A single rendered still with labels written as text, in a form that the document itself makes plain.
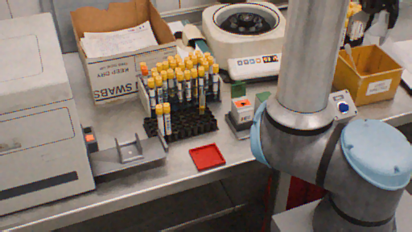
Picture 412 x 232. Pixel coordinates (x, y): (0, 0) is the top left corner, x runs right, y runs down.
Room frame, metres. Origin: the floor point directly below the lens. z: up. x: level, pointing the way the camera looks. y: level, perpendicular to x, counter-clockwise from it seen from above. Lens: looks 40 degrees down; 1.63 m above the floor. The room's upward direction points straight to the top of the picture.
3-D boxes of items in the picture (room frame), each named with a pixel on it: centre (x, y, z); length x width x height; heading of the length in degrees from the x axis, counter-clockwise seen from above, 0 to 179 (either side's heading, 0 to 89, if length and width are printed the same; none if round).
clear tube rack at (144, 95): (0.96, 0.08, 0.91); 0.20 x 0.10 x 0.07; 112
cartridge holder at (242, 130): (0.85, -0.08, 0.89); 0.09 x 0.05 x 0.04; 20
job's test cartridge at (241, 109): (0.85, -0.08, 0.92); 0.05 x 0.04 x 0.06; 20
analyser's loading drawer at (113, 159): (0.71, 0.20, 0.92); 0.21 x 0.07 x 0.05; 112
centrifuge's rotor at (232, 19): (1.20, -0.11, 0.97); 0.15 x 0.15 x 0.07
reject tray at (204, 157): (0.74, 0.01, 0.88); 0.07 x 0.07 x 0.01; 22
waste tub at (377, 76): (1.01, -0.42, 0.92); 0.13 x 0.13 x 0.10; 18
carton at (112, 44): (1.11, 0.25, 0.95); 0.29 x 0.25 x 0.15; 22
